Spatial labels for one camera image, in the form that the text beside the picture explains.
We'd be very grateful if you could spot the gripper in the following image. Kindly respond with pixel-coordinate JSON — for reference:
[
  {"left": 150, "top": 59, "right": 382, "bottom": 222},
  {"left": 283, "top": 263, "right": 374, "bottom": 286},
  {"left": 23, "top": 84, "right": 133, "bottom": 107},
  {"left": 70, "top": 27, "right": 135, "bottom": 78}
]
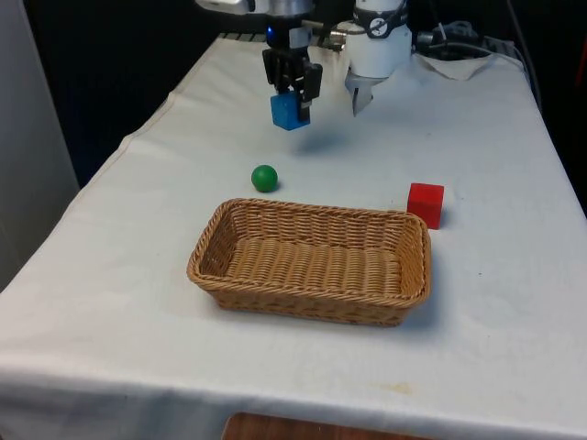
[{"left": 261, "top": 17, "right": 323, "bottom": 125}]

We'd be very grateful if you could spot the blue cube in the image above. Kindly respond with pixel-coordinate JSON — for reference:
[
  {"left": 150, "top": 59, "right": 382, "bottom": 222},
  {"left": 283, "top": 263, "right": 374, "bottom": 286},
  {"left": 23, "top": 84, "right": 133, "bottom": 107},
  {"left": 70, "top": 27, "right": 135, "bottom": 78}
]
[{"left": 270, "top": 89, "right": 313, "bottom": 132}]

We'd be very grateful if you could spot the wicker basket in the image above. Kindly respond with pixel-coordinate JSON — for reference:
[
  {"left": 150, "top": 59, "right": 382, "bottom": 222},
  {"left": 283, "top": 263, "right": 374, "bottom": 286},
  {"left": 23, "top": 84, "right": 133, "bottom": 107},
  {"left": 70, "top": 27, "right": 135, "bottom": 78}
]
[{"left": 186, "top": 197, "right": 433, "bottom": 328}]

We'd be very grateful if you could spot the green ball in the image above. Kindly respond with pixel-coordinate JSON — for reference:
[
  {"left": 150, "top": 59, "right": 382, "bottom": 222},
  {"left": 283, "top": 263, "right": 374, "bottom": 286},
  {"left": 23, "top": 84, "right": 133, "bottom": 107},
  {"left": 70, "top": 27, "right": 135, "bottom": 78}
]
[{"left": 250, "top": 164, "right": 280, "bottom": 193}]

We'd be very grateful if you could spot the red cube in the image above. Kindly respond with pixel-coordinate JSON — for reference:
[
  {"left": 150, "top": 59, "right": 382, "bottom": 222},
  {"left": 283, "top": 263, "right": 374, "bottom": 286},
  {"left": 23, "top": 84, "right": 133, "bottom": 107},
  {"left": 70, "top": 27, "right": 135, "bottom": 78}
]
[{"left": 406, "top": 182, "right": 446, "bottom": 230}]

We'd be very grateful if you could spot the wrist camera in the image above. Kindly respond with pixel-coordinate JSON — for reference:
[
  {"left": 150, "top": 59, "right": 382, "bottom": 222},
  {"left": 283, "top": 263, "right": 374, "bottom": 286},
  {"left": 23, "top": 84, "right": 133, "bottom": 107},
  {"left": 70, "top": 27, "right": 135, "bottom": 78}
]
[{"left": 195, "top": 0, "right": 263, "bottom": 11}]

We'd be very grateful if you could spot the black cable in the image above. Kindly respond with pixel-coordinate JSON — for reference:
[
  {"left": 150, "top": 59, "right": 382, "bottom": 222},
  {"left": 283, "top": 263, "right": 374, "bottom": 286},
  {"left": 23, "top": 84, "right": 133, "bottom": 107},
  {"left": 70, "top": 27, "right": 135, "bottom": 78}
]
[{"left": 415, "top": 25, "right": 522, "bottom": 60}]

